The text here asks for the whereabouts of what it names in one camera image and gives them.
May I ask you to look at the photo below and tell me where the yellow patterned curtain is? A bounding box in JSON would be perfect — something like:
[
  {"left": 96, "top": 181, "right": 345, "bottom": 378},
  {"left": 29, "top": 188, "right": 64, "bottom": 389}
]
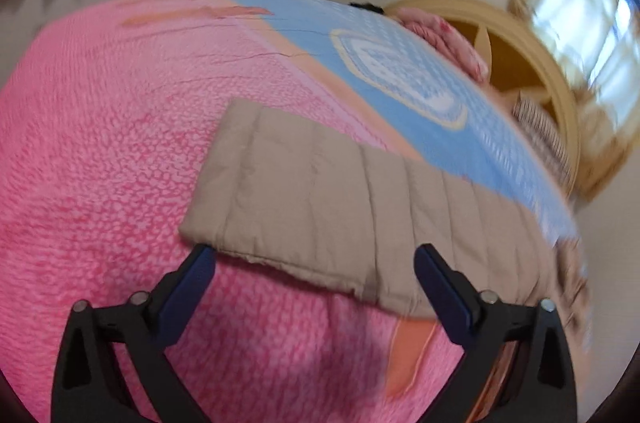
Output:
[{"left": 507, "top": 0, "right": 640, "bottom": 200}]

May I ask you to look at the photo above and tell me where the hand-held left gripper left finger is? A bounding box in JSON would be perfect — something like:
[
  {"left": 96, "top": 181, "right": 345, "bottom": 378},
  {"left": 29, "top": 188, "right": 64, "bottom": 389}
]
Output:
[{"left": 51, "top": 244, "right": 217, "bottom": 423}]

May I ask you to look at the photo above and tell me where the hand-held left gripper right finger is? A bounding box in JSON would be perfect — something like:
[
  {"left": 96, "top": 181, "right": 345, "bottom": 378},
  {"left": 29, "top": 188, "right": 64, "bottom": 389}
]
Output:
[{"left": 414, "top": 243, "right": 578, "bottom": 423}]

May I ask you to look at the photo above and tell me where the beige puffer jacket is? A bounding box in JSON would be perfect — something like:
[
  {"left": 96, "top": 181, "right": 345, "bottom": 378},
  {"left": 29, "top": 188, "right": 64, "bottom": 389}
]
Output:
[{"left": 178, "top": 99, "right": 563, "bottom": 320}]

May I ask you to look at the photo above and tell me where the wooden headboard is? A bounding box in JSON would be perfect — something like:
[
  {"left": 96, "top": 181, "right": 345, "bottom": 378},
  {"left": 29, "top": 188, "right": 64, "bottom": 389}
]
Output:
[{"left": 385, "top": 0, "right": 583, "bottom": 204}]

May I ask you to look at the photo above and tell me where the striped pillow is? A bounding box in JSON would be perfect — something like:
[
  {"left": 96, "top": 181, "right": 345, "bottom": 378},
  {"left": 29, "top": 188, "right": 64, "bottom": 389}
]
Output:
[{"left": 510, "top": 97, "right": 576, "bottom": 194}]

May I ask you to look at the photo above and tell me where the pink pillow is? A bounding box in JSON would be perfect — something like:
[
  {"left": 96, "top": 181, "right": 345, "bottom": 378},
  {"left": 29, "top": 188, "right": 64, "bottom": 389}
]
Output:
[{"left": 397, "top": 7, "right": 492, "bottom": 85}]

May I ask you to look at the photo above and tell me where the pink and blue bedspread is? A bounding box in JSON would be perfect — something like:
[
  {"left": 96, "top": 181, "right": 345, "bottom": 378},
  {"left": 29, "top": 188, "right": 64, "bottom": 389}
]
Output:
[{"left": 0, "top": 0, "right": 583, "bottom": 423}]

